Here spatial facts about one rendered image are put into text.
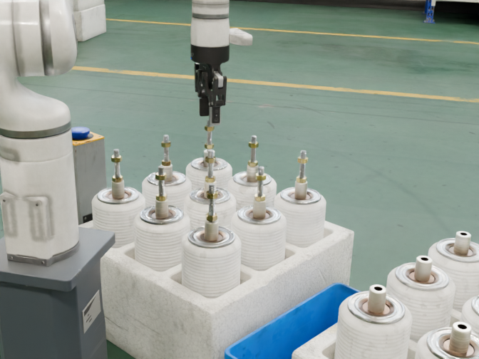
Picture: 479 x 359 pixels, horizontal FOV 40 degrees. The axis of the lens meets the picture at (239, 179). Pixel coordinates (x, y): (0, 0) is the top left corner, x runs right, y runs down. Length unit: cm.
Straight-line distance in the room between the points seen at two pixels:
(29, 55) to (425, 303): 61
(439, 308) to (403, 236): 73
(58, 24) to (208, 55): 50
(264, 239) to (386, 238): 62
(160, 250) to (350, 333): 38
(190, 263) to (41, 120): 35
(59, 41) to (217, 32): 51
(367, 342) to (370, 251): 74
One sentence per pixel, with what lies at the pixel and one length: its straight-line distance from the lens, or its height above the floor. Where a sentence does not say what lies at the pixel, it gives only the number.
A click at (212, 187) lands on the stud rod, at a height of 34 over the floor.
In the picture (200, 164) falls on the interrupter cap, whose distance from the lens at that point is 136.
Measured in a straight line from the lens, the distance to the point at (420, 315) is 97.
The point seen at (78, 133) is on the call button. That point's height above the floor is 33.
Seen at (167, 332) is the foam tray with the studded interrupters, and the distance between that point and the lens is 110.
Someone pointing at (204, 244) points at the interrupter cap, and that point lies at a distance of 102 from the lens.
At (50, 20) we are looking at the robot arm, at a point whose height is 61.
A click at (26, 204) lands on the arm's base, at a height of 38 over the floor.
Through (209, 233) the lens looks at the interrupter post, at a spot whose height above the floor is 26.
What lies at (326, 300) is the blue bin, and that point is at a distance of 120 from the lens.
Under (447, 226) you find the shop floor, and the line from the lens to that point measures 178.
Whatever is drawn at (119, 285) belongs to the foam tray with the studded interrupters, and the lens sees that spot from 116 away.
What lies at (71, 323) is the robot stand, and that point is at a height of 22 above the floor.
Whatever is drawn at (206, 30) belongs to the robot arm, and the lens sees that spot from 125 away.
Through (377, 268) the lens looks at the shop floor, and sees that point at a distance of 152.
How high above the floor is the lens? 73
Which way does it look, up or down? 22 degrees down
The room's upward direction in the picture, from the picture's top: 2 degrees clockwise
